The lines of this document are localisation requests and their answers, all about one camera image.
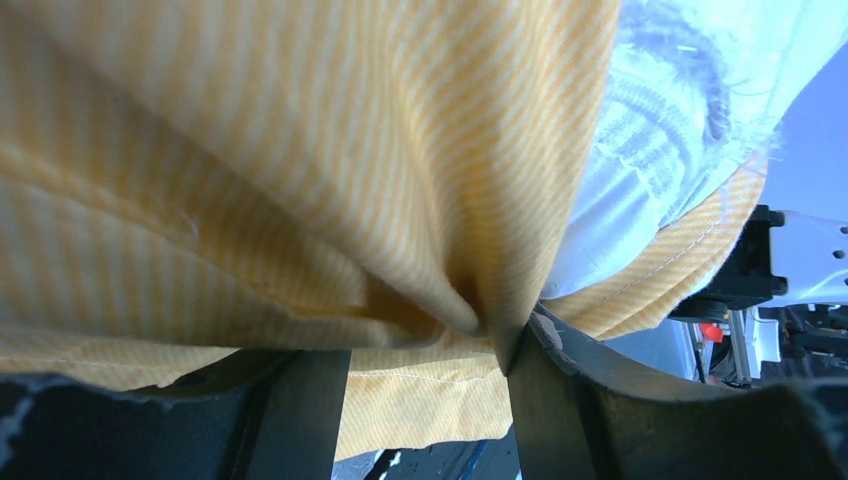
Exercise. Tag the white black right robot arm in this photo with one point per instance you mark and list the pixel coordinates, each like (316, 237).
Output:
(782, 258)

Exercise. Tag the white pillow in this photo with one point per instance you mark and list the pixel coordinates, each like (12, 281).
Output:
(695, 89)

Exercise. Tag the yellow and blue printed pillowcase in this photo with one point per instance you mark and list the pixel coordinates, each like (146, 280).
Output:
(182, 181)

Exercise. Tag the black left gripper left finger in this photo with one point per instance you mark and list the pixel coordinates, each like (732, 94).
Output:
(253, 415)

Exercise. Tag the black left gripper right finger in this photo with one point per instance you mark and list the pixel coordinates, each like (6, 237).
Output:
(581, 410)

